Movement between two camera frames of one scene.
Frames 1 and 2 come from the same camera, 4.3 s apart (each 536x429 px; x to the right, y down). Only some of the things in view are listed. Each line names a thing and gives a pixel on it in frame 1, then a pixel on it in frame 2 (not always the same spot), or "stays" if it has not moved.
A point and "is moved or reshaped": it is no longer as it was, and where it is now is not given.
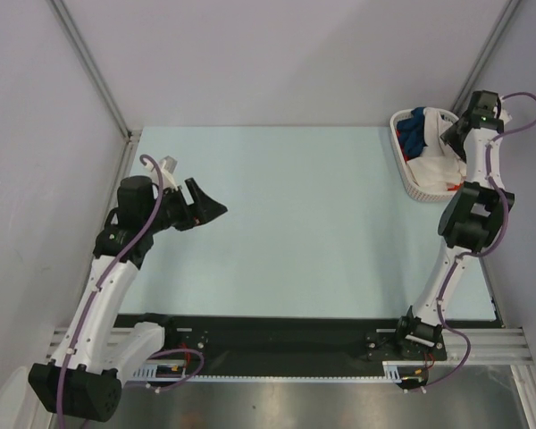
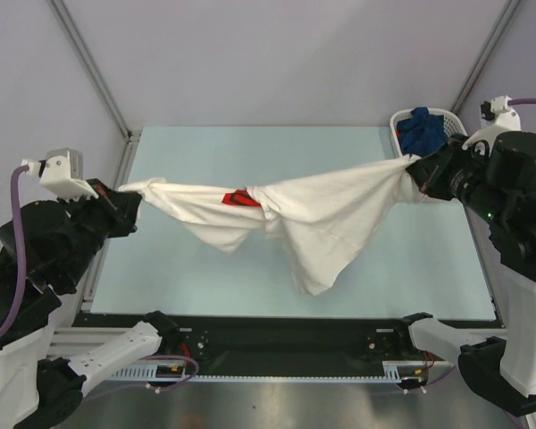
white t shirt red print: x=438 y=167 is moved or reshaped
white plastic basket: x=413 y=189 stays
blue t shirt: x=411 y=132 stays
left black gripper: x=201 y=211 → x=121 y=205
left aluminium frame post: x=62 y=11 stays
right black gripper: x=456 y=134 → x=433 y=174
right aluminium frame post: x=483 y=54 stays
